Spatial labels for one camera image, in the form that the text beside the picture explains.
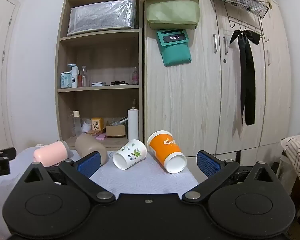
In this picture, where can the brown cardboard box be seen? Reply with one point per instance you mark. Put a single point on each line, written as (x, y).
(115, 131)

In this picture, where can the clear bottle with beige cap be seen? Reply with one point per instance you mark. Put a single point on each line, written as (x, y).
(77, 125)

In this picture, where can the patterned cloth furniture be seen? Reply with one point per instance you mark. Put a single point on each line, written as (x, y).
(297, 152)

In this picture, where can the white door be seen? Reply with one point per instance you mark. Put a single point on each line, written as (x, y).
(0, 67)

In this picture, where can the beige plastic cup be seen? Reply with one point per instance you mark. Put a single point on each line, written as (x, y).
(90, 145)

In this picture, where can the teal pouch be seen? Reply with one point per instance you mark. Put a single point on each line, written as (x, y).
(176, 52)

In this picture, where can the pink plastic cup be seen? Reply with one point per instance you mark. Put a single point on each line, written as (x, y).
(50, 153)

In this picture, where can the flat white tin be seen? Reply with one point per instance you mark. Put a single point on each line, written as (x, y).
(98, 84)

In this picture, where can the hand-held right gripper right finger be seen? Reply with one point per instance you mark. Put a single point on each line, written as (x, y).
(208, 164)

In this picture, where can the wooden open shelf unit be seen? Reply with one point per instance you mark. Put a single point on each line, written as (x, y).
(100, 55)

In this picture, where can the white pump bottle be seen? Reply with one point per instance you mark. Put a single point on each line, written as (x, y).
(74, 78)

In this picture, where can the white cup with green print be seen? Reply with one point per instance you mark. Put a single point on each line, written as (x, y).
(130, 153)

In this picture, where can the light wooden wardrobe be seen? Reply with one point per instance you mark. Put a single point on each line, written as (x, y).
(190, 100)

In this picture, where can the white paper towel roll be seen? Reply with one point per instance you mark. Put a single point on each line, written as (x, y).
(133, 125)

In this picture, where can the grey fabric storage box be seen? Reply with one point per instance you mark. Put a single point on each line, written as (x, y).
(102, 17)

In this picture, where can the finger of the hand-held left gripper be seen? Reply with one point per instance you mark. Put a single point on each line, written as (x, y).
(6, 153)

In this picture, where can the light green bag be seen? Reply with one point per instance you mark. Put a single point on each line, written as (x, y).
(172, 10)

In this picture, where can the orange paper cup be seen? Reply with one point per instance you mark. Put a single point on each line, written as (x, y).
(166, 147)

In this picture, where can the white textured table cloth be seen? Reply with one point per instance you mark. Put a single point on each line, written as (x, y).
(145, 180)

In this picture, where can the yellow box with plant print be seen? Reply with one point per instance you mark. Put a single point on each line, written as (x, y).
(97, 124)

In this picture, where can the pink flat pad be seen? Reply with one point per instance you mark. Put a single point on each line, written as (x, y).
(100, 136)

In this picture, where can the teal round jar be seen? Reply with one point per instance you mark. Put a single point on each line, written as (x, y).
(65, 80)

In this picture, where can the small pink bottle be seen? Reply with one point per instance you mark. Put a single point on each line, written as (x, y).
(135, 77)

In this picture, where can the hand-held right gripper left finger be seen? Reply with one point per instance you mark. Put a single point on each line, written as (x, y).
(90, 164)

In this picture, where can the clear glass bottle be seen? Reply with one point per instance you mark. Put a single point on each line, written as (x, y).
(83, 77)

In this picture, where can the black ribbon bow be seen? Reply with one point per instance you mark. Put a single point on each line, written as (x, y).
(247, 80)

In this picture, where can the small white round container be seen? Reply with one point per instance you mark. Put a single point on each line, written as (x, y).
(87, 127)

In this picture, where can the flat black case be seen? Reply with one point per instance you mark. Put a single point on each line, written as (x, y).
(118, 82)

